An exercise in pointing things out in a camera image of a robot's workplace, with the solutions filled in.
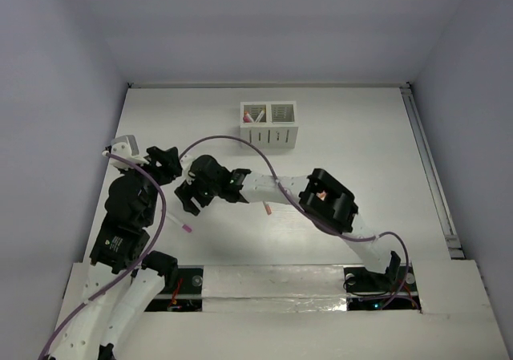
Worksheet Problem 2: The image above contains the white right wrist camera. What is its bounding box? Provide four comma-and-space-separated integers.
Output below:
180, 154, 196, 177

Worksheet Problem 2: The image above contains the white two-compartment slotted organizer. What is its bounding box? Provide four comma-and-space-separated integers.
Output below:
240, 101, 299, 149

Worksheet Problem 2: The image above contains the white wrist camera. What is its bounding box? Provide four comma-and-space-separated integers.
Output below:
102, 135, 149, 166
180, 154, 196, 177

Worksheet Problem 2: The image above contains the white marker salmon cap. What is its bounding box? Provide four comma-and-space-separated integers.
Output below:
263, 201, 273, 216

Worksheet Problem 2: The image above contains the white marker purple cap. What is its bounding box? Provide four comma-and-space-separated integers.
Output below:
166, 212, 192, 233

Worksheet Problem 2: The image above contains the aluminium rail right side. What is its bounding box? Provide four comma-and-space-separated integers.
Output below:
400, 83, 466, 260

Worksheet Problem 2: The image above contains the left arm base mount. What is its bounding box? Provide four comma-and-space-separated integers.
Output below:
154, 265, 204, 312

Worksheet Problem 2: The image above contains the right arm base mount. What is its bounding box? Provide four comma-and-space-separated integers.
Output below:
343, 265, 421, 311

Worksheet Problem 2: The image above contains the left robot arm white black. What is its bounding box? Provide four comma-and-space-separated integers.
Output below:
39, 141, 182, 359

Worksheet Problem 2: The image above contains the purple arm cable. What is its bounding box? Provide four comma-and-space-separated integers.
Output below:
178, 135, 410, 311
38, 153, 168, 359

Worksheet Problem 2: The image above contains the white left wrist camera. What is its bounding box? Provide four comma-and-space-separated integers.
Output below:
102, 135, 149, 166

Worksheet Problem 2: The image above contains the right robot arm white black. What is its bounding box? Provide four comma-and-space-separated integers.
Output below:
175, 155, 400, 289

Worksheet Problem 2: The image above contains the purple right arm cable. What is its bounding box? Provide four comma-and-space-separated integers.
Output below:
178, 135, 410, 311

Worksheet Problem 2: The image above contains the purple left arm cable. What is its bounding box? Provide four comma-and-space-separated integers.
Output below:
38, 153, 168, 359

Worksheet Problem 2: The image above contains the white marker yellow cap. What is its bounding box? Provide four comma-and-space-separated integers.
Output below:
255, 110, 265, 123

